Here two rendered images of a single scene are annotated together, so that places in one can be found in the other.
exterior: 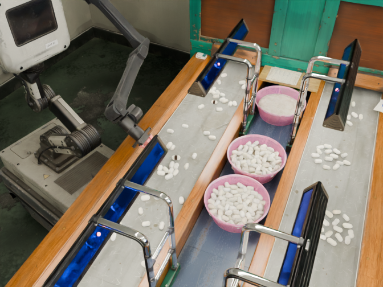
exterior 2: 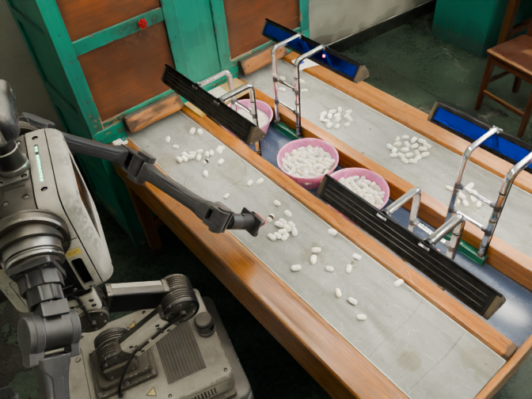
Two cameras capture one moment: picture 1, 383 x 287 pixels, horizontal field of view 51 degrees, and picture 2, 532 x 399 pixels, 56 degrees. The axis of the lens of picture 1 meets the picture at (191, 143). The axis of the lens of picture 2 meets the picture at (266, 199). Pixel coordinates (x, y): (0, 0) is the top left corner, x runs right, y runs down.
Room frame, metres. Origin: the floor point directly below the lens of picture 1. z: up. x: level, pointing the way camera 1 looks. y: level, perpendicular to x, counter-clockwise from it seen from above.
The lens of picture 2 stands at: (0.61, 1.21, 2.19)
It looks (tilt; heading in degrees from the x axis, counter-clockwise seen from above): 45 degrees down; 301
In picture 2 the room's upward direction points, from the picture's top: 6 degrees counter-clockwise
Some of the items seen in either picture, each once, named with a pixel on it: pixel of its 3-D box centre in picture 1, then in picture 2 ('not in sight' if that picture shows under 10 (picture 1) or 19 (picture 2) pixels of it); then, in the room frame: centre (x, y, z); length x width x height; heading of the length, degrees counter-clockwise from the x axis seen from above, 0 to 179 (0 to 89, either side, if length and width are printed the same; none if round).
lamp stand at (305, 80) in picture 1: (317, 108); (299, 89); (1.45, -0.58, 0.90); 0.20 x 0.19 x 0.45; 156
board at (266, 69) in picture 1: (289, 78); (218, 96); (1.89, -0.56, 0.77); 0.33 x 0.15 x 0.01; 66
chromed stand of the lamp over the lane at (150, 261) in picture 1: (139, 248); (412, 259); (0.72, 0.17, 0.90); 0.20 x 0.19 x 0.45; 156
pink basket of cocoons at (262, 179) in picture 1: (255, 161); (307, 165); (1.28, -0.29, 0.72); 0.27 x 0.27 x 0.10
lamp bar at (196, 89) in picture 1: (221, 53); (207, 100); (1.64, -0.15, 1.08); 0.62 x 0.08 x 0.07; 156
